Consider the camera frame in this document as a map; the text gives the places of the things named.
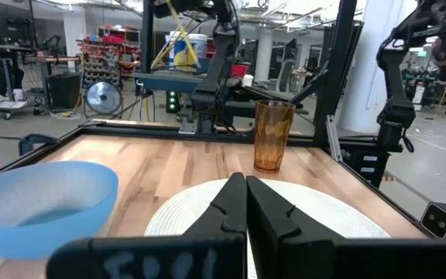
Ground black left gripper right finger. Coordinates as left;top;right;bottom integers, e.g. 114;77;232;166
245;175;446;279

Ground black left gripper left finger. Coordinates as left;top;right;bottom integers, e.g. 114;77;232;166
46;172;249;279

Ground blue translucent bowl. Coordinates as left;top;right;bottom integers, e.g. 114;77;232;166
0;160;119;260

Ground white round woven placemat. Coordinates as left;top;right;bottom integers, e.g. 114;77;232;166
144;177;391;279

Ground black box white labels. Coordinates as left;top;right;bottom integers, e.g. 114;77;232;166
338;141;402;189

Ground amber plastic tumbler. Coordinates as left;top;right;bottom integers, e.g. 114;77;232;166
253;99;297;174

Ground silver aluminium strut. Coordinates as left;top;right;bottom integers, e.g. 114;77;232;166
325;115;344;163

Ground black device green lights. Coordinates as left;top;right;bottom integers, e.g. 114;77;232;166
165;90;181;115

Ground black office chair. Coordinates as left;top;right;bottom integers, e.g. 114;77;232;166
276;37;298;94

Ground grey-blue cart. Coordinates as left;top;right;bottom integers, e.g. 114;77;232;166
132;71;243;95

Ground red bin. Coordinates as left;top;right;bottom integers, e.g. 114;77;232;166
231;64;249;78

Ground round floor fan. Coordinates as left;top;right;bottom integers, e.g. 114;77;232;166
84;80;124;116

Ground white tub blue yellow label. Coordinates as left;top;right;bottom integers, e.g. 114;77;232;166
168;33;208;73

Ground black floor cabinet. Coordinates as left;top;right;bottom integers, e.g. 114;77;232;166
46;72;82;111

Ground shelf with red bins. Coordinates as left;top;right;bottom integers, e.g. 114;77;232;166
76;26;142;87

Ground brown horizontal bar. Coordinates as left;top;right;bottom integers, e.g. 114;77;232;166
23;55;81;65

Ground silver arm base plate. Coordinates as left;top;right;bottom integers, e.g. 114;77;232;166
178;117;200;135

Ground black aluminium table frame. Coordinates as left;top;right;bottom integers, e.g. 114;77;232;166
0;0;429;233

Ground black table-level camera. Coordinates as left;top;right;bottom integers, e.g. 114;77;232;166
419;201;446;239

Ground black frame handle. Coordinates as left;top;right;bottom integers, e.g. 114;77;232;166
18;133;60;157

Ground yellow cable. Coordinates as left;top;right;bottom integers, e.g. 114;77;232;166
151;0;200;71

